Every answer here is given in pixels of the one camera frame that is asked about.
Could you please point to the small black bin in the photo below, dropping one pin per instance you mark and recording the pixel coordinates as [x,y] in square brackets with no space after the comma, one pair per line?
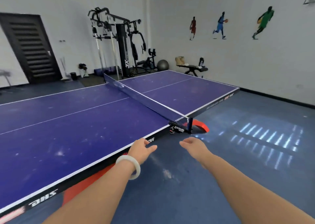
[73,76]

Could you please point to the blue rolled yoga mat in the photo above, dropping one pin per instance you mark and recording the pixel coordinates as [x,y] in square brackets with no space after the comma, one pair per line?
[105,71]

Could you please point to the red basketball player wall sticker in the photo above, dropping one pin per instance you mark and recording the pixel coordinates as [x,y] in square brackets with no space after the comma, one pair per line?
[193,27]

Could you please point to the green basketball player wall sticker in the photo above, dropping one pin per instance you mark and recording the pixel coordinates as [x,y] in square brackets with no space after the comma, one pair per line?
[264,20]

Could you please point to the grey exercise ball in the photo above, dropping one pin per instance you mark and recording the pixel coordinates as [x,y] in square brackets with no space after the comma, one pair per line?
[162,65]

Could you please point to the white jade bangle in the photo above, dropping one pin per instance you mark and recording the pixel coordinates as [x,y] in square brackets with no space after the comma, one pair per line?
[131,166]

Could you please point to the black net post clamp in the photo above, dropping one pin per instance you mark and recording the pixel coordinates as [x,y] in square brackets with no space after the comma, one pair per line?
[181,126]

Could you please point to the red table leg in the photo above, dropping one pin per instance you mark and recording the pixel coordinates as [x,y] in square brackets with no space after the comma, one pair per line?
[200,125]

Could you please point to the dark blue table tennis net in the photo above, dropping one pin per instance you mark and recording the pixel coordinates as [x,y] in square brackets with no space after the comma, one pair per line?
[145,100]

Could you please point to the grey chair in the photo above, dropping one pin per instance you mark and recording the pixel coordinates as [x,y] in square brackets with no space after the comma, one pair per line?
[5,77]

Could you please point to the black and white small machine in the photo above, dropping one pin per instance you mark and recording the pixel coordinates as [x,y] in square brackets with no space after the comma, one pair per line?
[83,70]

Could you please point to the person's left hand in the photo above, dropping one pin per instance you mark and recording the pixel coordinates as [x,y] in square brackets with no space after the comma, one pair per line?
[139,150]

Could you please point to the black weight bench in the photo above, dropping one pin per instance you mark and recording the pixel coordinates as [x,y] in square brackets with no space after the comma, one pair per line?
[193,70]

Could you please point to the blue basketball player wall sticker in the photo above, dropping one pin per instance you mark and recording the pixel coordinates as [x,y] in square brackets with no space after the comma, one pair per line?
[220,25]

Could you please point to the black louvered door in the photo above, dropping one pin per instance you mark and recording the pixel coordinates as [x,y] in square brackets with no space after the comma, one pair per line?
[30,47]

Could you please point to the person's right hand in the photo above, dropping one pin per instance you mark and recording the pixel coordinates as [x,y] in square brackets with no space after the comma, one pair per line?
[194,148]

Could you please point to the person's right forearm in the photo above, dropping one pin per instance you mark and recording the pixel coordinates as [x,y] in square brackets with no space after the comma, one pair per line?
[248,194]

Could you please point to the person's right thumb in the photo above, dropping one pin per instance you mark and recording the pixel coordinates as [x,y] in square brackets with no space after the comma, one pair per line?
[185,146]

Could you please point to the person's left thumb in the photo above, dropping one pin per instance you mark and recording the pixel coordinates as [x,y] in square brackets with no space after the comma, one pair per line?
[150,148]

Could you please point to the person's left forearm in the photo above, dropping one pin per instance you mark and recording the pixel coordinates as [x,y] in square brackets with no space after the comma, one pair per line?
[94,196]

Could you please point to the blue table tennis table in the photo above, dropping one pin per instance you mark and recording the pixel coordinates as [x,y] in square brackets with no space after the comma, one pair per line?
[98,122]

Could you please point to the black multi-station gym machine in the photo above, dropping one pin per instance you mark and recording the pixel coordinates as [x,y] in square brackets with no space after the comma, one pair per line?
[120,42]

